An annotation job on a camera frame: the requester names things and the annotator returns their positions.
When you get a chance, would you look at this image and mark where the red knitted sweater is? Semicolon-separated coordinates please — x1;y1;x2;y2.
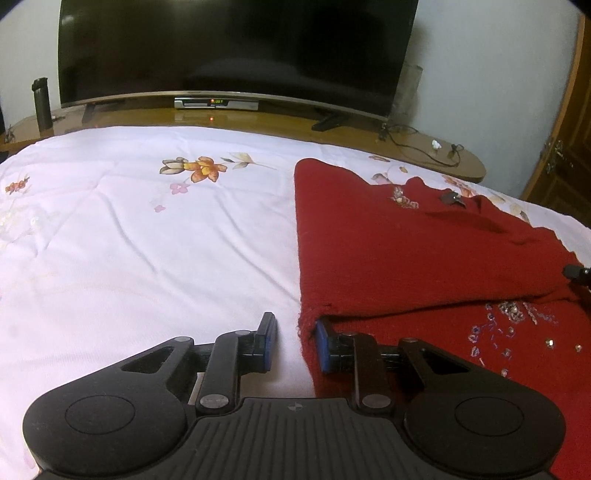
294;159;590;479

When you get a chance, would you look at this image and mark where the brown wooden door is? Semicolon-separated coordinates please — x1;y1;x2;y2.
521;15;591;226

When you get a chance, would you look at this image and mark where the white floral bed sheet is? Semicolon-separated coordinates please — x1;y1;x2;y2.
1;127;590;479

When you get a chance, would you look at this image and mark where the wooden tv cabinet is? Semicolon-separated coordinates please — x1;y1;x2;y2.
1;97;486;183

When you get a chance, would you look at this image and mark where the silver set-top box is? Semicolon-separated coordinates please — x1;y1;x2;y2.
173;97;259;111

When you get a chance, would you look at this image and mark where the large black television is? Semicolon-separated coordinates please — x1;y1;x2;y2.
58;1;418;120

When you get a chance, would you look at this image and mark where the dark thermos bottle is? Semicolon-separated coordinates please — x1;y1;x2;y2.
31;77;53;133

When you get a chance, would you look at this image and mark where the black cable on cabinet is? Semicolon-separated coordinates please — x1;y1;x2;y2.
378;123;465;168

